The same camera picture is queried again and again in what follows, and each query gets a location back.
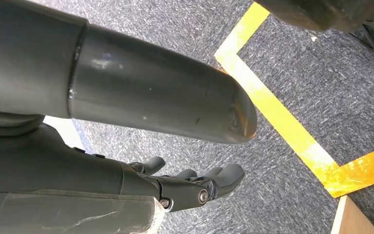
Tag white floor panel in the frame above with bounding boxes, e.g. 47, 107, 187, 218
43, 116, 93, 154

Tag yellow floor tape marking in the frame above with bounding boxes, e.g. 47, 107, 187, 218
214, 1, 374, 198

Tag black robot foot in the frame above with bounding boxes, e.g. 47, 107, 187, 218
255, 0, 374, 33

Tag brown wooden panel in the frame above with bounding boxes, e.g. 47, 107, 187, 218
330, 195, 374, 234

